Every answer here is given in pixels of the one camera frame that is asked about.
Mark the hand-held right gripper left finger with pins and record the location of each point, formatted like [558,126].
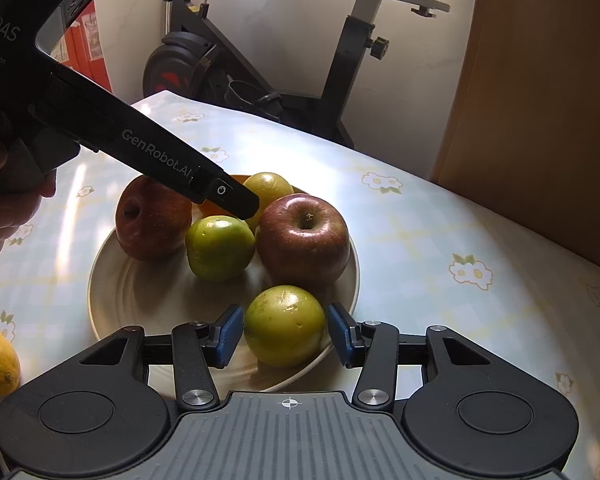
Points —
[230,332]

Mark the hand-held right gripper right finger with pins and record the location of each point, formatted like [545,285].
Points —
[339,332]

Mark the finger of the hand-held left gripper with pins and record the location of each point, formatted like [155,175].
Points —
[235,197]

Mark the orange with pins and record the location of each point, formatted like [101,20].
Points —
[212,209]

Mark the yellowish green apple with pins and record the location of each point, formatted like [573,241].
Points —
[272,187]

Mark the dark red apple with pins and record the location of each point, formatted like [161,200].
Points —
[300,250]

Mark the cream round plate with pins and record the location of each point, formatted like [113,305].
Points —
[145,300]

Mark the person's left hand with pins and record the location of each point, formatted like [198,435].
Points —
[15,212]

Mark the black exercise bike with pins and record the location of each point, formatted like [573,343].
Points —
[345,60]

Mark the brown wooden cabinet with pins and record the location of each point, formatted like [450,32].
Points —
[530,85]

